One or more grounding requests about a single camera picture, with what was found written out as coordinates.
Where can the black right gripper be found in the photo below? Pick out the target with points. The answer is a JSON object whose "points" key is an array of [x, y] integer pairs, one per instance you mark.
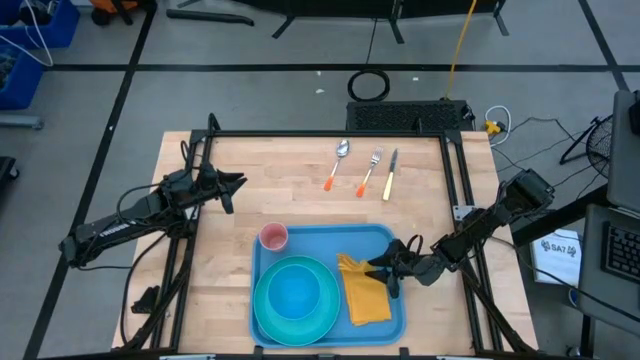
{"points": [[420, 267]]}

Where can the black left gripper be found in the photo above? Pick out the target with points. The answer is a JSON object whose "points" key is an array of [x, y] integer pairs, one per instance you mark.
{"points": [[207, 182]]}

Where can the yellow cloth napkin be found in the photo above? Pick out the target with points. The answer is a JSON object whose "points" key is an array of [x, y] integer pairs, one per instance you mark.
{"points": [[367, 300]]}

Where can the pink plastic cup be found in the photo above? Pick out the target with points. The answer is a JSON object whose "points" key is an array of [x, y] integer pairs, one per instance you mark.
{"points": [[273, 236]]}

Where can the blue plastic bowl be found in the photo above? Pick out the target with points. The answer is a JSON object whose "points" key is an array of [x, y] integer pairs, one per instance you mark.
{"points": [[294, 292]]}

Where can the teal plastic plate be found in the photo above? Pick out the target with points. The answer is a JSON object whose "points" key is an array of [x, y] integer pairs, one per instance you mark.
{"points": [[262, 310]]}

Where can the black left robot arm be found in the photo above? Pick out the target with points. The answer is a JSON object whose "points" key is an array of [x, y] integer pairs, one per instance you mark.
{"points": [[115, 230]]}

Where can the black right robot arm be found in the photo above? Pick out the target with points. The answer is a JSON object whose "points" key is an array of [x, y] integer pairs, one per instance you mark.
{"points": [[525, 192]]}

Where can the blue plastic tray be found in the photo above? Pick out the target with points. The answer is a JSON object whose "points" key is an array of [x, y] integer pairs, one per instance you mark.
{"points": [[325, 240]]}

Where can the black perforated box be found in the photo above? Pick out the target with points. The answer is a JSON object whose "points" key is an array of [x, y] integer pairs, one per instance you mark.
{"points": [[400, 116]]}

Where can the black floor bar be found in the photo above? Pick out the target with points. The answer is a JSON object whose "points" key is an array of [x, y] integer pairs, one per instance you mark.
{"points": [[210, 17]]}

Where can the white printed paper sheet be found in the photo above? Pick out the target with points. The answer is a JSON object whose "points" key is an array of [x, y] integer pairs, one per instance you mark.
{"points": [[557, 260]]}

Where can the yellow power plug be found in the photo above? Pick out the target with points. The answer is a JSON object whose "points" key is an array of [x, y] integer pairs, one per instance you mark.
{"points": [[492, 128]]}

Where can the black partition screen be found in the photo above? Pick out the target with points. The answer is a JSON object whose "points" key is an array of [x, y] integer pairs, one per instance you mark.
{"points": [[350, 6]]}

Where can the blue storage bin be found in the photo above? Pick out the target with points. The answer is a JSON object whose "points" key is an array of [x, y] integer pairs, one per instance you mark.
{"points": [[20, 85], [60, 27]]}

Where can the black keyboard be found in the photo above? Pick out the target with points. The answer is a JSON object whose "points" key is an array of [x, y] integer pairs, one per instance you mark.
{"points": [[622, 252]]}

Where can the grey side desk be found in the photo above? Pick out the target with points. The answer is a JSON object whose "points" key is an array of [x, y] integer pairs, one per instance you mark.
{"points": [[625, 150]]}

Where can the black metal table frame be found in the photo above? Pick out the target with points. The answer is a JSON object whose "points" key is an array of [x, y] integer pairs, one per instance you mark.
{"points": [[325, 133]]}

